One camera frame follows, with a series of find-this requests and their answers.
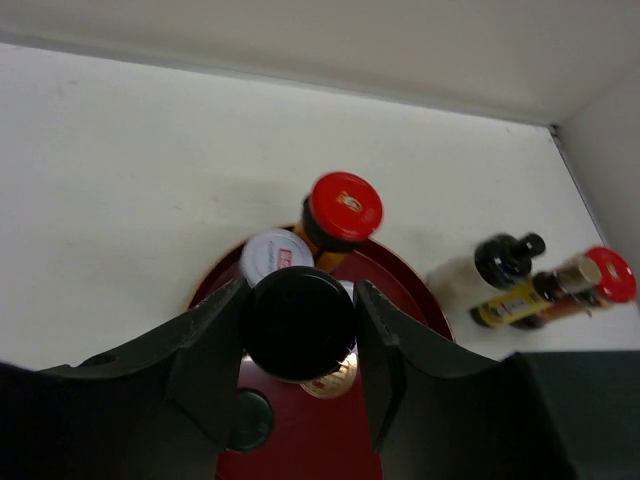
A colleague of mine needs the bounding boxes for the black-cap spice bottle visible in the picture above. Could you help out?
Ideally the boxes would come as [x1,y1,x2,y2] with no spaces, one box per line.
[227,388,275,453]
[240,266,356,384]

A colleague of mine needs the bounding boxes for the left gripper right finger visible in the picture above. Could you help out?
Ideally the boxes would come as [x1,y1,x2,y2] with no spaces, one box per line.
[354,281,577,479]

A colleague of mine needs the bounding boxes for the white-lid jar with red label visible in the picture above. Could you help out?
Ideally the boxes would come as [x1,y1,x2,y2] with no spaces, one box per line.
[238,229,314,287]

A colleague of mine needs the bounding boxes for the round red tray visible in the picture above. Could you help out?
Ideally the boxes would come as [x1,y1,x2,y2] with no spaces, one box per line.
[183,237,457,480]

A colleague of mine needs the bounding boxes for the beige-cap dark sauce bottle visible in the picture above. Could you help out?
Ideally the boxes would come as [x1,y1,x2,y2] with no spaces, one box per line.
[469,255,602,328]

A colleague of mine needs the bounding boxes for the red-lid sauce jar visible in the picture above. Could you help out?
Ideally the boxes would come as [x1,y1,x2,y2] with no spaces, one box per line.
[293,171,384,272]
[536,246,637,325]

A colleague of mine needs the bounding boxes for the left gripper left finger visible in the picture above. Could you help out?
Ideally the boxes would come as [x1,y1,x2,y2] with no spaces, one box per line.
[1,280,250,479]

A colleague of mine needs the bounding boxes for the black-cap white bottle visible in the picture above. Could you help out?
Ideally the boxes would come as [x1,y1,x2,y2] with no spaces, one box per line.
[426,232,546,310]

